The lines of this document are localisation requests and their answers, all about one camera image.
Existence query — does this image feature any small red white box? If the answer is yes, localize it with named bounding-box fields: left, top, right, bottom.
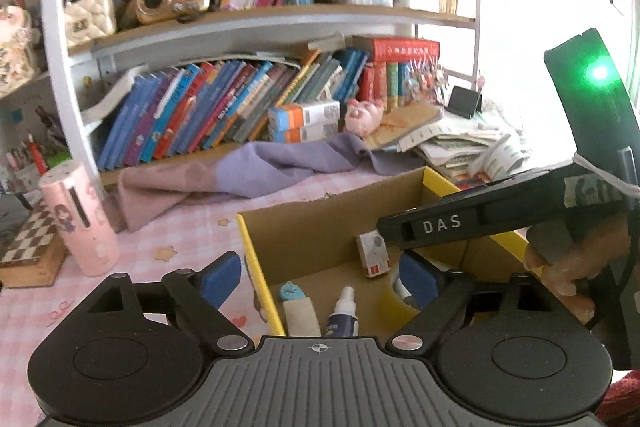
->
left=356, top=230, right=390, bottom=279

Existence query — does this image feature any white blue spray bottle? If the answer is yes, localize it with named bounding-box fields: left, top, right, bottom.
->
left=324, top=286, right=359, bottom=338

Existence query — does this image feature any white beige pouch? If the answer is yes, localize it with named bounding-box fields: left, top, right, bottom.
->
left=283, top=297, right=321, bottom=337

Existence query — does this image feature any small blue clip toy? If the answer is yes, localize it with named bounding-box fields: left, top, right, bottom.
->
left=279, top=281, right=306, bottom=303

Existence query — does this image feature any person right hand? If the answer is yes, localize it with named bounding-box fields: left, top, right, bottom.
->
left=524, top=215, right=630, bottom=324

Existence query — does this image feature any purple pink cloth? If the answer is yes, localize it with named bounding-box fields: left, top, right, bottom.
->
left=104, top=132, right=423, bottom=232

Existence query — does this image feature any yellow cardboard box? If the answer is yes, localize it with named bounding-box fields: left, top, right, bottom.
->
left=235, top=164, right=547, bottom=338

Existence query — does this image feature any pile of papers and booklets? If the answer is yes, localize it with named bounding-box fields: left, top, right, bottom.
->
left=364, top=103, right=530, bottom=182

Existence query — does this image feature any pink cylinder pen holder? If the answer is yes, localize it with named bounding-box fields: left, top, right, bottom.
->
left=39, top=159, right=120, bottom=277

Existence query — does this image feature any black phone stand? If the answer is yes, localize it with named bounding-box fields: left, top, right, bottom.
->
left=446, top=86, right=483, bottom=119

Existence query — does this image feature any wooden chessboard box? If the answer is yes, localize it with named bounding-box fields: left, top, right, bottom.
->
left=0, top=202, right=67, bottom=288

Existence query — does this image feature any row of leaning books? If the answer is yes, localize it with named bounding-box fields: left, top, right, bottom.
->
left=94, top=48, right=369, bottom=171

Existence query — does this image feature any pink pig figurine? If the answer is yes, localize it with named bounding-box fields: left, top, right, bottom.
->
left=344, top=100, right=384, bottom=138

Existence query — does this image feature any orange white medicine box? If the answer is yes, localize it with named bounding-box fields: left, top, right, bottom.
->
left=268, top=101, right=341, bottom=143

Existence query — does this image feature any red boxed book set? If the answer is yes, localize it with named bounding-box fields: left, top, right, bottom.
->
left=350, top=36, right=440, bottom=63

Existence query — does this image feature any pink floral doll figure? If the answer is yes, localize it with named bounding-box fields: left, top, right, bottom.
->
left=0, top=5, right=39, bottom=98

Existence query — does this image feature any cream quilted pearl handbag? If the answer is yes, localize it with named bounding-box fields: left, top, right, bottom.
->
left=64, top=0, right=116, bottom=49

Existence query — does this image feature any white bookshelf frame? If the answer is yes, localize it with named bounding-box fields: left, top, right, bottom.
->
left=40, top=0, right=480, bottom=194

